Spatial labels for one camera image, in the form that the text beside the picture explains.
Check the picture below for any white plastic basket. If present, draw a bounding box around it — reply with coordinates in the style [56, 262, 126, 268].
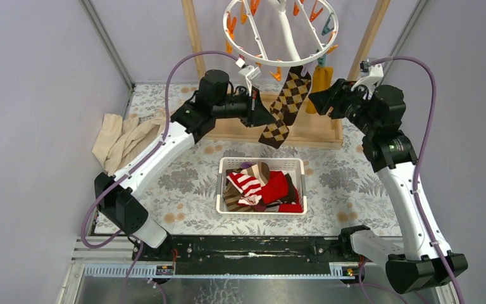
[216, 157, 308, 219]

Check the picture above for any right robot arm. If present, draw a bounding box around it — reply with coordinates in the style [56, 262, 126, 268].
[308, 79, 468, 294]

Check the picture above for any beige crumpled cloth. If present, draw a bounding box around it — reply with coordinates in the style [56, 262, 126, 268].
[92, 110, 166, 176]

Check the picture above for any wooden hanging rack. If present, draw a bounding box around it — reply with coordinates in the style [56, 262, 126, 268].
[180, 0, 392, 151]

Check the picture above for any red white striped sock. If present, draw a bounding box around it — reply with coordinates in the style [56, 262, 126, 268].
[223, 172, 265, 206]

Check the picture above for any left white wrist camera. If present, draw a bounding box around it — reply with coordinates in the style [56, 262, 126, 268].
[235, 58, 261, 95]

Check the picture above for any mustard yellow sock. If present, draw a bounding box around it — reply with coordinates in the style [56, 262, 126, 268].
[305, 65, 334, 114]

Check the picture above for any white round clip hanger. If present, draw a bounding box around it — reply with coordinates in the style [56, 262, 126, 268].
[222, 1, 340, 67]

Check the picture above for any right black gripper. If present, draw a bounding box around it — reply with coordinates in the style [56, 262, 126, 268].
[308, 78, 378, 135]

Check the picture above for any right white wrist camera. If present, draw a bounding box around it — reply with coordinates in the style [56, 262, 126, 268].
[351, 61, 384, 91]

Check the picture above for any brown yellow argyle sock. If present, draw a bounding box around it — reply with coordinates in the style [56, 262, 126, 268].
[258, 65, 311, 149]

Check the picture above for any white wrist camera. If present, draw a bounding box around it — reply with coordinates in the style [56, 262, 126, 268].
[235, 58, 261, 95]
[351, 61, 384, 91]

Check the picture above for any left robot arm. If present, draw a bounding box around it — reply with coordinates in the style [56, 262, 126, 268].
[95, 65, 275, 260]

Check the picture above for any floral table mat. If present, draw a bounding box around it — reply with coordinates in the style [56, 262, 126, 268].
[100, 83, 414, 237]

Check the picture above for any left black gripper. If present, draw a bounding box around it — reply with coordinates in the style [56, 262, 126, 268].
[210, 85, 274, 126]

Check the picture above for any brown tan striped sock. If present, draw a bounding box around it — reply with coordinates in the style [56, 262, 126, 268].
[222, 162, 270, 212]

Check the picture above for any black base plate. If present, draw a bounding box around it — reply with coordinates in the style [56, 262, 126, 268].
[132, 235, 361, 276]

